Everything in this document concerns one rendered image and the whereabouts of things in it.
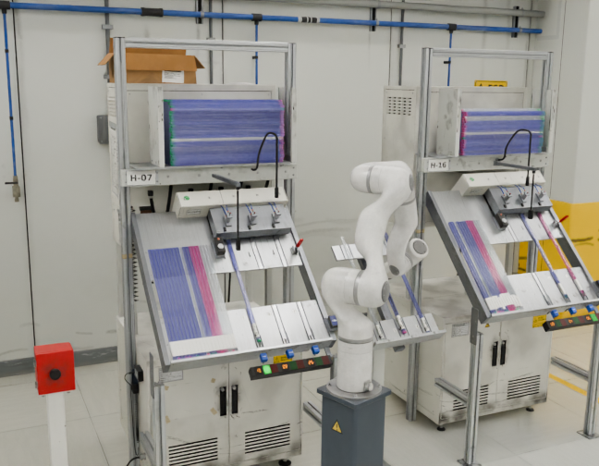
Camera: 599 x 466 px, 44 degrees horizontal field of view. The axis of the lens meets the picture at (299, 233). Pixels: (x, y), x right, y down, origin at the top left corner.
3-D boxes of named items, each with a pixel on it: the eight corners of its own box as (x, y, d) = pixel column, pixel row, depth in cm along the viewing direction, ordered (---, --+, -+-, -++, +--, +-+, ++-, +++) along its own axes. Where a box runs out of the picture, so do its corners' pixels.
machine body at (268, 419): (301, 467, 338) (303, 338, 326) (151, 500, 310) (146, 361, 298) (251, 410, 396) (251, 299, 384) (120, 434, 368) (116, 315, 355)
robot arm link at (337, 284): (364, 346, 242) (366, 275, 237) (314, 336, 251) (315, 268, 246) (378, 336, 252) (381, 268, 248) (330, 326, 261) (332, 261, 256)
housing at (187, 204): (279, 219, 336) (288, 200, 325) (175, 227, 316) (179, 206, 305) (275, 206, 340) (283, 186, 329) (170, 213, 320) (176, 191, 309)
